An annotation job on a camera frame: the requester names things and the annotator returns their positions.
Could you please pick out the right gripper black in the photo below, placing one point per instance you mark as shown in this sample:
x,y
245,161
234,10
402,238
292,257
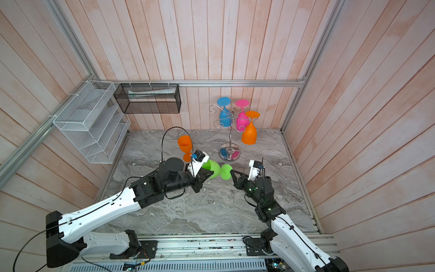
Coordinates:
x,y
239,182

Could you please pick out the black wire mesh basket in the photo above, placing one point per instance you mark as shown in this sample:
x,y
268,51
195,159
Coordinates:
x,y
135,98

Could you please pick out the white wire mesh shelf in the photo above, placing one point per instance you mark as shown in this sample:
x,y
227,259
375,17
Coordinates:
x,y
94,126

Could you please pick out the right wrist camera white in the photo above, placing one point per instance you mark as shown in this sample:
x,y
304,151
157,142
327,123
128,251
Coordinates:
x,y
255,168

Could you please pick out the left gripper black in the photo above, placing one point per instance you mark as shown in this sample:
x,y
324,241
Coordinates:
x,y
200,178

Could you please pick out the chrome wine glass rack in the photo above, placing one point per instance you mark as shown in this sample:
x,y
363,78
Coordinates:
x,y
228,152

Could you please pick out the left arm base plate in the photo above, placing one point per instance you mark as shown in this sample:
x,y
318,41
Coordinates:
x,y
141,249

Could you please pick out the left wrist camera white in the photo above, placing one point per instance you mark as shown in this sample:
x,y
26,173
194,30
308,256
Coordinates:
x,y
198,158

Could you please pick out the green plastic wine glass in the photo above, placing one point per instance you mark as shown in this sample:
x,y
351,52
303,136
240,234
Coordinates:
x,y
223,171

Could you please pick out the orange wine glass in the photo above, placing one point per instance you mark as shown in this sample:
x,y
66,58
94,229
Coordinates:
x,y
186,146
249,136

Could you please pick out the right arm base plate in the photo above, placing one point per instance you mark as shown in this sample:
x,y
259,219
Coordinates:
x,y
256,246

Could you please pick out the aluminium mounting rail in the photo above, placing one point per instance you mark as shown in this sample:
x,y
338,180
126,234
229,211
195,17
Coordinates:
x,y
210,246

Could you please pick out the horizontal aluminium wall profile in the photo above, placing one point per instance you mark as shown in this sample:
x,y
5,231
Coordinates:
x,y
218,83

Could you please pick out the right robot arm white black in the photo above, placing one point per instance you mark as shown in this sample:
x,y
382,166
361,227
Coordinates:
x,y
283,237

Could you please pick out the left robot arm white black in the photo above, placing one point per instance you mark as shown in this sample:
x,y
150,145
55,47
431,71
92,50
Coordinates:
x,y
69,236

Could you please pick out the pink plastic wine glass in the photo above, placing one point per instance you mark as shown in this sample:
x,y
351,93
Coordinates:
x,y
242,120

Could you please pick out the blue plastic wine glass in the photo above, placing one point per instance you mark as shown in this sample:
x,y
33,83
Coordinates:
x,y
223,103

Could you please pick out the orange wine glass rear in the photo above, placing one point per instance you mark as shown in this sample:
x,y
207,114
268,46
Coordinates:
x,y
249,136

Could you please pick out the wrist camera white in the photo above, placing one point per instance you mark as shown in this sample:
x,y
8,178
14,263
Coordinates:
x,y
198,158
255,168

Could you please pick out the orange wine glass front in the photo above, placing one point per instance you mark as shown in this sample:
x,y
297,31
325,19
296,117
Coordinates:
x,y
186,146

